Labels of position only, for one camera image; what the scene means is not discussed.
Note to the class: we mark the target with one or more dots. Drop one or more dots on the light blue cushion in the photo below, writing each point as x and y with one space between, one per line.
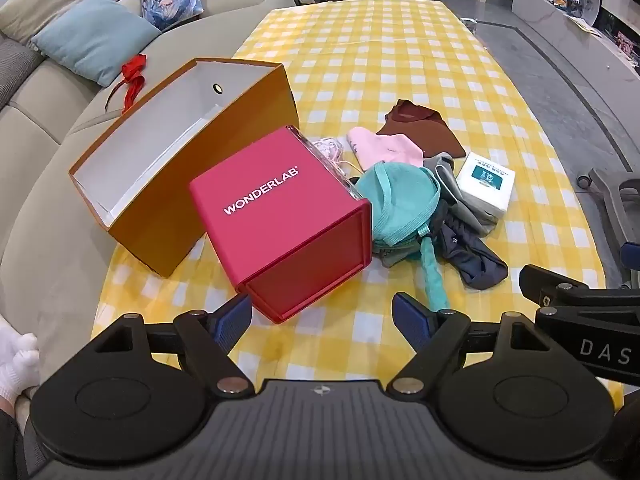
95 35

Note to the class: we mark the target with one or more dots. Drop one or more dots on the beige cushion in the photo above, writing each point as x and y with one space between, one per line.
35 5

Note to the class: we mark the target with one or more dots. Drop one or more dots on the yellow checkered tablecloth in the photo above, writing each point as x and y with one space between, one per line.
375 60

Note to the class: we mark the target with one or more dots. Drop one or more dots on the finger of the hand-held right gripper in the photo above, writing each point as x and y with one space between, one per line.
575 296

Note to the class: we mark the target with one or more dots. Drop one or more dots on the red cube box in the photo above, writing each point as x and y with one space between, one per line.
260 210

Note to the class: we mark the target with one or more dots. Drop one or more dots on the pink cloth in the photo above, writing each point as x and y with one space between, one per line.
380 147

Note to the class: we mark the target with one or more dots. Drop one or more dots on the blue glass vase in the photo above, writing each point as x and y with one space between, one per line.
576 6

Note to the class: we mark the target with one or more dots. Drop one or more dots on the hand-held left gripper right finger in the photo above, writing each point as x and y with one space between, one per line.
407 314

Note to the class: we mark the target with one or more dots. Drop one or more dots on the printed cushion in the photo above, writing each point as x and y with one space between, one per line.
167 5

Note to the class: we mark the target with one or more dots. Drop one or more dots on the white cabinet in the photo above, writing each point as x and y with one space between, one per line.
575 45

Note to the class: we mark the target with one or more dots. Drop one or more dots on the brown garment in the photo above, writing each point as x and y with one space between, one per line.
430 135

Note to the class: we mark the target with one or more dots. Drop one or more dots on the dark navy garment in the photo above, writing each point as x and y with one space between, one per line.
475 265

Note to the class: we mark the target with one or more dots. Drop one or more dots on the red ribbon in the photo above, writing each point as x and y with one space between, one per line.
131 92

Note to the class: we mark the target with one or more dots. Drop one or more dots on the grey chair base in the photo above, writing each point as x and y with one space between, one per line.
607 200

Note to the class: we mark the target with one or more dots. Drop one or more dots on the grey garment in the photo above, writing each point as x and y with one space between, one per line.
442 165

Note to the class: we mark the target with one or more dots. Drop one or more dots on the teal knit garment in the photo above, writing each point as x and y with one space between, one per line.
400 195

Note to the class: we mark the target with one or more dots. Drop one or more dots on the pink sponge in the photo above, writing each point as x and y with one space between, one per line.
327 149

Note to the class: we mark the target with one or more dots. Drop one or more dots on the beige sofa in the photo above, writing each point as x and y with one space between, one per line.
50 185

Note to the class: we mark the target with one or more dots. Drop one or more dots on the white tissue packet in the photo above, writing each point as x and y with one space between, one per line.
487 180

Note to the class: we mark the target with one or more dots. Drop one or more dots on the orange cardboard box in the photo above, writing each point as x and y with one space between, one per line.
150 240

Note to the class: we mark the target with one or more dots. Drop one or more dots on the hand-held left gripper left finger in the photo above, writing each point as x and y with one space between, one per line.
237 317

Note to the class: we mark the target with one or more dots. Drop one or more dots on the person's left hand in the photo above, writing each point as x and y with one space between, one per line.
17 365

